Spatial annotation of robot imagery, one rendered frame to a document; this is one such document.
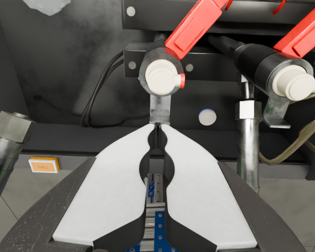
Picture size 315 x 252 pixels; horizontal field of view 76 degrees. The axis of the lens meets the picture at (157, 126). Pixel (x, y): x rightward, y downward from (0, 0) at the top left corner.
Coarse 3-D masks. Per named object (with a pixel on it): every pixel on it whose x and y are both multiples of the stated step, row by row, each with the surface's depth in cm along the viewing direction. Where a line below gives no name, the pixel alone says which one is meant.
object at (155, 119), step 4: (152, 116) 14; (156, 116) 14; (160, 116) 14; (164, 116) 14; (168, 116) 14; (152, 120) 14; (156, 120) 14; (160, 120) 14; (164, 120) 14; (168, 120) 14; (156, 124) 14; (160, 124) 14; (168, 124) 13
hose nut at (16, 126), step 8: (0, 112) 13; (8, 112) 14; (16, 112) 14; (0, 120) 13; (8, 120) 13; (16, 120) 13; (24, 120) 13; (32, 120) 15; (0, 128) 13; (8, 128) 13; (16, 128) 13; (24, 128) 13; (32, 128) 14; (0, 136) 13; (8, 136) 13; (16, 136) 13; (24, 136) 13
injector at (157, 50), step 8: (160, 32) 27; (160, 40) 16; (152, 48) 14; (160, 48) 13; (168, 48) 14; (144, 56) 14; (152, 56) 12; (160, 56) 12; (168, 56) 12; (176, 56) 13; (144, 64) 12; (176, 64) 12; (144, 72) 12; (144, 80) 13; (144, 88) 13; (176, 88) 13; (160, 96) 13
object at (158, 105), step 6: (150, 96) 14; (156, 96) 14; (168, 96) 14; (150, 102) 14; (156, 102) 14; (162, 102) 14; (168, 102) 14; (150, 108) 14; (156, 108) 14; (162, 108) 14; (168, 108) 14; (150, 114) 14; (156, 114) 14; (162, 114) 14; (168, 114) 14
